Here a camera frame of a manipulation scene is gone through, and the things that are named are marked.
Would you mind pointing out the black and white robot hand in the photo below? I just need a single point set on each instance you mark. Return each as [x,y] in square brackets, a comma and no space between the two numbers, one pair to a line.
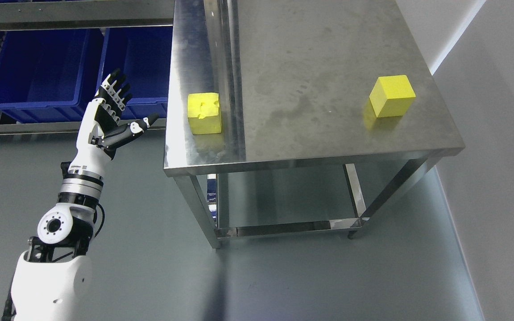
[101,131]

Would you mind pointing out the dented yellow foam block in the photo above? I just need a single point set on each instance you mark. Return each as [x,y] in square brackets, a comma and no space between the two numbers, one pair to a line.
[204,114]

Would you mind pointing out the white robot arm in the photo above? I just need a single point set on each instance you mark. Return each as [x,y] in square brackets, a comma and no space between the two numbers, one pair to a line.
[54,273]

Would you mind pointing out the yellow foam cube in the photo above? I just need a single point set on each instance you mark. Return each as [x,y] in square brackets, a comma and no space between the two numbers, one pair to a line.
[392,96]

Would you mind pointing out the blue bin left of hand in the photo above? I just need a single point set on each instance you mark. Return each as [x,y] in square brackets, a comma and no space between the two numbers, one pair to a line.
[49,76]

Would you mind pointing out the blue bin behind hand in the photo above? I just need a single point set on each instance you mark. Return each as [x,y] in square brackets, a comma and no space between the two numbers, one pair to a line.
[143,54]

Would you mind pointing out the stainless steel table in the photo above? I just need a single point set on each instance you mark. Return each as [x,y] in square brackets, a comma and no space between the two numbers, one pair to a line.
[294,78]

